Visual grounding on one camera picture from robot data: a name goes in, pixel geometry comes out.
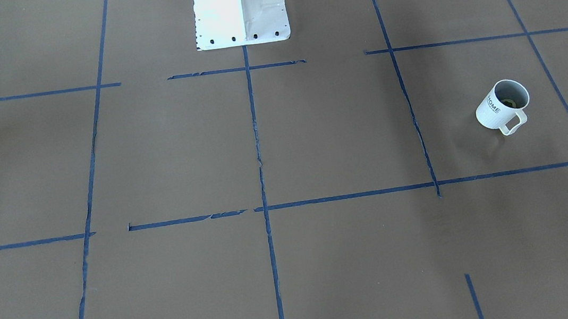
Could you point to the lemon piece inside mug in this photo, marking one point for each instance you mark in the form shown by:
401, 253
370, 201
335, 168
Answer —
510, 103

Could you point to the white mug with handle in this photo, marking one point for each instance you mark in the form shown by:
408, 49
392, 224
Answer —
492, 114

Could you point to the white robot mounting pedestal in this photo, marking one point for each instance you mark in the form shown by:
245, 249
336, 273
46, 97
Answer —
222, 24

